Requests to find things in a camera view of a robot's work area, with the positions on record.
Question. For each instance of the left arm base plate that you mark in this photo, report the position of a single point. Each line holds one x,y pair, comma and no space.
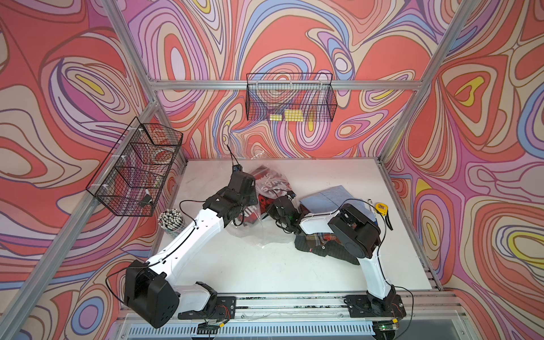
219,308

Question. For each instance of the black wire basket back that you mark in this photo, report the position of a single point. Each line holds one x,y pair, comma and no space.
273,92

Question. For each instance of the black wire basket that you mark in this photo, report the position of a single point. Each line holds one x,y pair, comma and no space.
129,182
273,92

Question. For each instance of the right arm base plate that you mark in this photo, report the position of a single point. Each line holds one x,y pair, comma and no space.
366,306

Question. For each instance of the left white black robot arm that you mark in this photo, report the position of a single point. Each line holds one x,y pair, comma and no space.
151,288

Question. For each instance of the black wire basket left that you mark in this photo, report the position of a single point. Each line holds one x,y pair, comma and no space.
129,182

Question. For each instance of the yellow sticky note blocks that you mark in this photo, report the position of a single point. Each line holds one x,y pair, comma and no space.
289,115

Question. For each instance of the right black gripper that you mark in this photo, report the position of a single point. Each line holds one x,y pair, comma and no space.
270,212

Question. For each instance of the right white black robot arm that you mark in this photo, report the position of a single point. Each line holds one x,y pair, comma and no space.
358,234

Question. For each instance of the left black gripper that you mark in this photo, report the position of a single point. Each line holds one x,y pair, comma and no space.
252,195

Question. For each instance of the yellow tape measure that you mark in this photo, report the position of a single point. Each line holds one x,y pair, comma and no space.
383,210

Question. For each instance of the red black buffalo plaid shirt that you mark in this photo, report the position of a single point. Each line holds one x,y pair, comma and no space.
269,185

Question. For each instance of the bundle of white sticks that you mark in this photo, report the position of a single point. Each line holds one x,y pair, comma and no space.
172,222

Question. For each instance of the clear plastic vacuum bag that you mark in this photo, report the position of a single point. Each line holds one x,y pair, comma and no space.
264,231

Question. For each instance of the light blue shirt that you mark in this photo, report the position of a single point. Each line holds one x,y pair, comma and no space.
330,199

